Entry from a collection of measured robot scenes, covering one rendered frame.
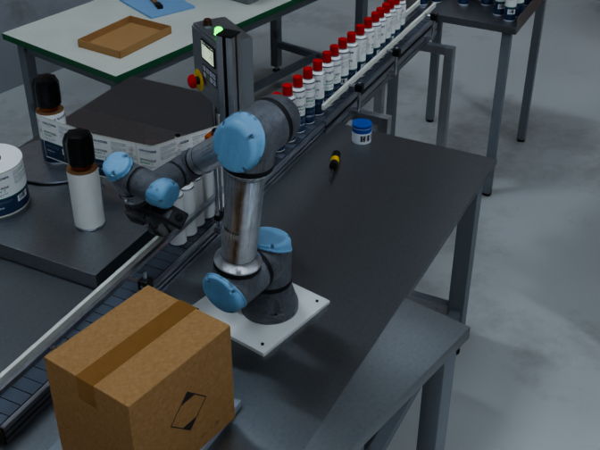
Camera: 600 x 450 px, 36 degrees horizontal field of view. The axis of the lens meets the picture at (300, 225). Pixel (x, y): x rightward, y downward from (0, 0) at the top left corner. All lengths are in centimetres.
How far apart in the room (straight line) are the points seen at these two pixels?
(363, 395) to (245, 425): 29
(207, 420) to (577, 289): 234
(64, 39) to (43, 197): 148
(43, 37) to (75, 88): 145
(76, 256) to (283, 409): 79
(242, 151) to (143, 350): 46
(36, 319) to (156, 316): 59
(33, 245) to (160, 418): 96
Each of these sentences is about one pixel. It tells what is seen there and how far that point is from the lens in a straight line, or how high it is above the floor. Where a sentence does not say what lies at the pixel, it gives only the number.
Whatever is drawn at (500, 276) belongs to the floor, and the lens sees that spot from 407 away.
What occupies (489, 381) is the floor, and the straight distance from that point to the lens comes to 354.
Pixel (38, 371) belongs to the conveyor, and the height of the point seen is 88.
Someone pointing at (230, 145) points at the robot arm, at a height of 143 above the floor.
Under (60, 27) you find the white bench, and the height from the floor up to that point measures 80.
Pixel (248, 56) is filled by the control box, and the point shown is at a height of 143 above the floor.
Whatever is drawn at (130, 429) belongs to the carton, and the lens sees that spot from 185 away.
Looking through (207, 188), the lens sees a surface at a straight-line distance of 268.
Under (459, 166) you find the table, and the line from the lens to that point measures 314.
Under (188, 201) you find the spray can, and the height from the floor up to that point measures 100.
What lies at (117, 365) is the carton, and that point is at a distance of 190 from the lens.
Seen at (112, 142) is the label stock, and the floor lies 105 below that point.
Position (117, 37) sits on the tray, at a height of 80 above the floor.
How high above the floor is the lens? 236
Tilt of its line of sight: 33 degrees down
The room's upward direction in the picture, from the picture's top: straight up
